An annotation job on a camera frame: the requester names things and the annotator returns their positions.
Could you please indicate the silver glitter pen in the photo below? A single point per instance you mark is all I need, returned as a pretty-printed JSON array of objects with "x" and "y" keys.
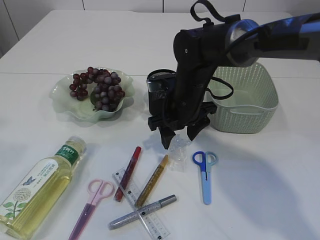
[{"x": 141, "y": 212}]

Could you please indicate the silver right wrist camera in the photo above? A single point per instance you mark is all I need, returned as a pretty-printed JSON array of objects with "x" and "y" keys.
[{"x": 161, "y": 81}]

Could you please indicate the gold glitter pen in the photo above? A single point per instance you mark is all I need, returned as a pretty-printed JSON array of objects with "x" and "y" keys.
[{"x": 151, "y": 182}]

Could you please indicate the clear plastic sheet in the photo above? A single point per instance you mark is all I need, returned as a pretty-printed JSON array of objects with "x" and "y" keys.
[{"x": 178, "y": 153}]

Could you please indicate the red glitter pen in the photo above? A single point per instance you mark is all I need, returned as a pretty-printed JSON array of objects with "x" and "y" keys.
[{"x": 127, "y": 174}]

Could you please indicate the clear plastic ruler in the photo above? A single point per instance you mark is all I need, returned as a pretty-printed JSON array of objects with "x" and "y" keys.
[{"x": 150, "y": 221}]

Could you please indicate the pink scissors with cover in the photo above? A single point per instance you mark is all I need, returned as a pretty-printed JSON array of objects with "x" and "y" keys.
[{"x": 98, "y": 189}]

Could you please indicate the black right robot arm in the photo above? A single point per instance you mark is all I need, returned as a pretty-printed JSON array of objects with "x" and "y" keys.
[{"x": 235, "y": 42}]

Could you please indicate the black mesh pen holder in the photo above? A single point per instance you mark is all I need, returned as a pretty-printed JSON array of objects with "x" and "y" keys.
[{"x": 159, "y": 103}]

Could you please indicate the blue scissors with cover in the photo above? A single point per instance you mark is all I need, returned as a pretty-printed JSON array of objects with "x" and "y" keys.
[{"x": 205, "y": 161}]

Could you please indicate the green scalloped plastic plate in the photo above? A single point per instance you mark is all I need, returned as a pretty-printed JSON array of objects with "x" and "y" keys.
[{"x": 85, "y": 110}]

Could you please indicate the yellow tea drink bottle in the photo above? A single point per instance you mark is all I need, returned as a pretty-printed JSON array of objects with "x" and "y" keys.
[{"x": 27, "y": 206}]

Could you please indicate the green woven plastic basket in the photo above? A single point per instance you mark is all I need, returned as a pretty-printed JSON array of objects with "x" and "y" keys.
[{"x": 252, "y": 104}]

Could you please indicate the purple artificial grape bunch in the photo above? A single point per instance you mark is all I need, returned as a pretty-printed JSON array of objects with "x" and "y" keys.
[{"x": 101, "y": 86}]

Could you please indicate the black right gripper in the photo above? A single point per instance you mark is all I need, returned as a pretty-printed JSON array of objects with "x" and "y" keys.
[{"x": 187, "y": 109}]

